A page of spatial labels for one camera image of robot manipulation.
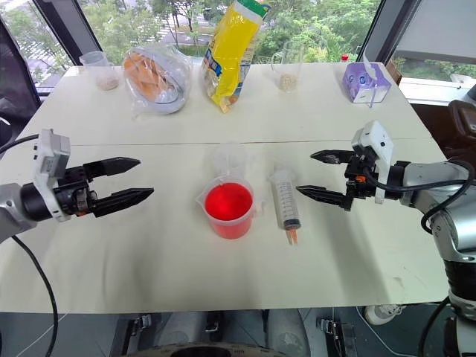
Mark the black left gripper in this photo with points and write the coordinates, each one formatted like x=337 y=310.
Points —
x=70 y=193

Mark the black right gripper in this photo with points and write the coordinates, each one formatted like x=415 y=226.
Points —
x=359 y=184

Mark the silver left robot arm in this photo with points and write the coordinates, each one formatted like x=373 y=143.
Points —
x=15 y=208

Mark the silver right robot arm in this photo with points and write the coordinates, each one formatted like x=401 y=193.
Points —
x=450 y=223

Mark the clear plastic syringe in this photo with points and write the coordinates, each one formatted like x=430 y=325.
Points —
x=286 y=201

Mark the small clear plastic cup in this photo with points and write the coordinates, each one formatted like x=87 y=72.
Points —
x=227 y=160

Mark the clear cup with beans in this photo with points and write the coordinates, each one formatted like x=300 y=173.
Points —
x=288 y=80

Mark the measuring cup with grains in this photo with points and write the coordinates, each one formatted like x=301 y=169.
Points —
x=104 y=74

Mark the beaker with red liquid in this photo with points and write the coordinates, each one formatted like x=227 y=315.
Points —
x=228 y=223

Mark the purple carton box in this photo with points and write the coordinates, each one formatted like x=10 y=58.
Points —
x=359 y=83

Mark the orange bread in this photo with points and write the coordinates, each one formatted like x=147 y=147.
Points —
x=143 y=80

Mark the clear plastic bag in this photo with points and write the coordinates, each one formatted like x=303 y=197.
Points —
x=178 y=70

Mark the metal table clamp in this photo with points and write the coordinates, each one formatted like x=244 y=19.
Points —
x=213 y=321
x=139 y=325
x=329 y=326

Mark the brown chair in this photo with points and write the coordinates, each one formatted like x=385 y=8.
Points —
x=463 y=122

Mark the white shoe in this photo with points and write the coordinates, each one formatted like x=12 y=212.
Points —
x=383 y=312

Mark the yellow snack bag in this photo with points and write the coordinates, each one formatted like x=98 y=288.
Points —
x=230 y=56

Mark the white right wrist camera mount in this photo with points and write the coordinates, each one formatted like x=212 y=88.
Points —
x=375 y=141

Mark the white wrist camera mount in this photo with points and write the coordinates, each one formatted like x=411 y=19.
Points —
x=375 y=141
x=52 y=156

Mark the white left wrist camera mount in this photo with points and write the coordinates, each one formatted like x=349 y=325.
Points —
x=52 y=156

